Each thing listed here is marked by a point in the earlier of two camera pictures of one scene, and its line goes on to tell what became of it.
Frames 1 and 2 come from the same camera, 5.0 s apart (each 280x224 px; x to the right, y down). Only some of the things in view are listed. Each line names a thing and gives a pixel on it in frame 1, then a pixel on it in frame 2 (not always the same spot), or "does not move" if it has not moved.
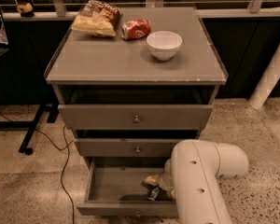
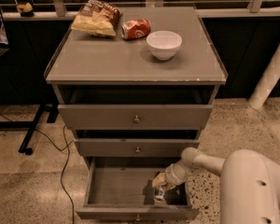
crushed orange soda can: (135, 29) does not move
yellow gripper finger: (173, 192) to (170, 187)
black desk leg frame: (31, 125) does not move
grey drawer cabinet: (130, 98) does not move
